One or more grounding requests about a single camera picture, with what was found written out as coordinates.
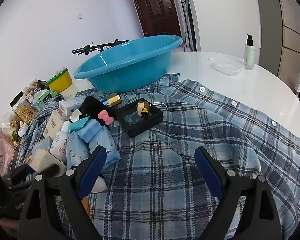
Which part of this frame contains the cream printed box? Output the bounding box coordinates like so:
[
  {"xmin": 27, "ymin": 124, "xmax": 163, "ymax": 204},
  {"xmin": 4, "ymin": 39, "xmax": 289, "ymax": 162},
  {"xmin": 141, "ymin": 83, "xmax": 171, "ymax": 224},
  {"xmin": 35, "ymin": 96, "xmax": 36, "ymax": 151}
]
[{"xmin": 28, "ymin": 149, "xmax": 66, "ymax": 177}]

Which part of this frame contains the white blue raison box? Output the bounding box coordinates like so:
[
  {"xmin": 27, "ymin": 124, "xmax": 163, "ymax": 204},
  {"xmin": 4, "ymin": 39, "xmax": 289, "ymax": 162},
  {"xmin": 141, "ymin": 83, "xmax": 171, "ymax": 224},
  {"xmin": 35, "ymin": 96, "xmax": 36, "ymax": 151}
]
[{"xmin": 59, "ymin": 96, "xmax": 84, "ymax": 116}]

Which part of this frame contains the clear plastic lid tray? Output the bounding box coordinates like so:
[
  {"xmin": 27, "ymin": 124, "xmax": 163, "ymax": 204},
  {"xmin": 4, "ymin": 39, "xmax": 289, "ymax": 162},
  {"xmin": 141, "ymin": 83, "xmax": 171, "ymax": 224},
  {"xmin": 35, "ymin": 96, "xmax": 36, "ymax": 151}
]
[{"xmin": 210, "ymin": 60, "xmax": 244, "ymax": 76}]

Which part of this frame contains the blue plastic basin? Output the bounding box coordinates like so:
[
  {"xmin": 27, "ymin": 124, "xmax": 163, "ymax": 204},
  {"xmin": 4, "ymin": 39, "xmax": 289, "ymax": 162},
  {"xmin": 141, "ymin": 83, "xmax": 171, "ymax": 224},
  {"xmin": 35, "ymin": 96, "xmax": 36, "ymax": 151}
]
[{"xmin": 74, "ymin": 35, "xmax": 183, "ymax": 93}]

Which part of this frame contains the yellow green-rimmed container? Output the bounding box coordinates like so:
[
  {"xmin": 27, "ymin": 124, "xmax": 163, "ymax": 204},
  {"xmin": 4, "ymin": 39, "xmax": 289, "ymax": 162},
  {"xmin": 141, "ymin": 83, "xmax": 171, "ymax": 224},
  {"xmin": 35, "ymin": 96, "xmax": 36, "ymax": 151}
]
[{"xmin": 46, "ymin": 68, "xmax": 72, "ymax": 94}]

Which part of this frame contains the dark brown door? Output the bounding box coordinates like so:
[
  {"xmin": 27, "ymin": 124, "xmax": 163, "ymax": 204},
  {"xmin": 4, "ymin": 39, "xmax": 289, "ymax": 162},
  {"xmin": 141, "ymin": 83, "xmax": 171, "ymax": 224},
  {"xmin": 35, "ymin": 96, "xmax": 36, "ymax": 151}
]
[{"xmin": 133, "ymin": 0, "xmax": 181, "ymax": 37}]

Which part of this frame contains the gold blue box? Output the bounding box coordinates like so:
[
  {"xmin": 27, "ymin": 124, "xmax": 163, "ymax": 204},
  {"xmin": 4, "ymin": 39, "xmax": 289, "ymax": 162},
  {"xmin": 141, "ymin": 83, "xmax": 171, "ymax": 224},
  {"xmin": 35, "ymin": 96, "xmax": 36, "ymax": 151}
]
[{"xmin": 101, "ymin": 93, "xmax": 122, "ymax": 107}]

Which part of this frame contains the black bicycle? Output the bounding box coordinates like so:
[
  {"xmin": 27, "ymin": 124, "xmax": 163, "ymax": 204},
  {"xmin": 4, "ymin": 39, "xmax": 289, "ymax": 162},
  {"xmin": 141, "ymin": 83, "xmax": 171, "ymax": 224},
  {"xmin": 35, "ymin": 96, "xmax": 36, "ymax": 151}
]
[{"xmin": 72, "ymin": 39, "xmax": 128, "ymax": 56}]

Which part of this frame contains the black frame with doll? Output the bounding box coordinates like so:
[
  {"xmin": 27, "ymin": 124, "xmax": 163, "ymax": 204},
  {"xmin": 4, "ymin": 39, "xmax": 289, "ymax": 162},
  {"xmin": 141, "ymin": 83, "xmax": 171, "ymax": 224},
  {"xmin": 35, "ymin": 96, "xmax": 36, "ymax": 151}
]
[{"xmin": 115, "ymin": 98, "xmax": 164, "ymax": 138}]

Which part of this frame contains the clear jar of nuts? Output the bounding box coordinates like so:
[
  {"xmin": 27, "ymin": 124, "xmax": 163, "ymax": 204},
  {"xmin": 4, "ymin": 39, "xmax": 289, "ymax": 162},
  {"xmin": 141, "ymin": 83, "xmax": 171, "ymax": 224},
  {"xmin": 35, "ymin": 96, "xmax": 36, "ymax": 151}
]
[{"xmin": 10, "ymin": 91, "xmax": 38, "ymax": 125}]

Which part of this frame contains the blue plaid shirt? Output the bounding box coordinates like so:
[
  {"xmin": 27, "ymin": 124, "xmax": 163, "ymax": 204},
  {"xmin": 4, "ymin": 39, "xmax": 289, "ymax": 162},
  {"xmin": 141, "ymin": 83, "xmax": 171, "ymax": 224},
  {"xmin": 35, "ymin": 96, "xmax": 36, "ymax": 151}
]
[{"xmin": 17, "ymin": 73, "xmax": 300, "ymax": 240}]

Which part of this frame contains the black scrunchie pink bow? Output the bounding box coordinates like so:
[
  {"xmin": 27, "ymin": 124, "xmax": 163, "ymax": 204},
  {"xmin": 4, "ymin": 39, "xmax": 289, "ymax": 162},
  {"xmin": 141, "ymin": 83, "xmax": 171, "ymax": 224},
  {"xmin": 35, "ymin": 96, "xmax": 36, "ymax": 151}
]
[{"xmin": 79, "ymin": 96, "xmax": 115, "ymax": 126}]

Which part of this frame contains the white pump lotion bottle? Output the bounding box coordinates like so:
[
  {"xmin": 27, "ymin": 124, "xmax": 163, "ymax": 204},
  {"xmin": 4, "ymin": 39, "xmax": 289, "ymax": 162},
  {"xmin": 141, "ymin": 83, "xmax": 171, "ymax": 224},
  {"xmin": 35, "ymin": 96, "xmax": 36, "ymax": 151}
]
[{"xmin": 244, "ymin": 34, "xmax": 255, "ymax": 70}]

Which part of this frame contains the pink bunny hair tie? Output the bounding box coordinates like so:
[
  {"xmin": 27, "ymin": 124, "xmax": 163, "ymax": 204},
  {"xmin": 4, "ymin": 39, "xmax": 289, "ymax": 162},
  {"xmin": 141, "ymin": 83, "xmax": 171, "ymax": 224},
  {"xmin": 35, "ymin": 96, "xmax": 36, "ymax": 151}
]
[{"xmin": 91, "ymin": 174, "xmax": 108, "ymax": 194}]

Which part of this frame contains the blue tissue pack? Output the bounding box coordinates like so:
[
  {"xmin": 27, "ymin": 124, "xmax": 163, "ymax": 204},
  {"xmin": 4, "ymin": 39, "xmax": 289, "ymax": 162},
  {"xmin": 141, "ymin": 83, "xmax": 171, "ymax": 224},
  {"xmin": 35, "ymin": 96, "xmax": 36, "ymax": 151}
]
[{"xmin": 66, "ymin": 119, "xmax": 121, "ymax": 171}]

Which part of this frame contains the white red cream box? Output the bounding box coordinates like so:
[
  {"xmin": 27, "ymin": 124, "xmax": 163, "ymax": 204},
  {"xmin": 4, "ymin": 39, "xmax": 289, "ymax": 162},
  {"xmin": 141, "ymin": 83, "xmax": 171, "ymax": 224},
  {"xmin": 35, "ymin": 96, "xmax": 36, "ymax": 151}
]
[{"xmin": 43, "ymin": 109, "xmax": 64, "ymax": 138}]

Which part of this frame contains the grey beige refrigerator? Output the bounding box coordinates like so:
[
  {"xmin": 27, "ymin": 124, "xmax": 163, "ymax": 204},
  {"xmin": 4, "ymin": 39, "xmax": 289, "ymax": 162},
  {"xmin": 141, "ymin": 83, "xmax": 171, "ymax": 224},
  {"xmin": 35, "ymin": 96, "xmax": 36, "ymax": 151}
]
[{"xmin": 258, "ymin": 0, "xmax": 300, "ymax": 92}]

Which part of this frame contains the green tissue pack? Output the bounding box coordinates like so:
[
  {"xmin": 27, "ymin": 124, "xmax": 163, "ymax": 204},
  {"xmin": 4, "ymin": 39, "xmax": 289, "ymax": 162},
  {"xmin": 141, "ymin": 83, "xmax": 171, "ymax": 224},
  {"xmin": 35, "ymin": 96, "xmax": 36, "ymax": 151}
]
[{"xmin": 36, "ymin": 89, "xmax": 58, "ymax": 108}]

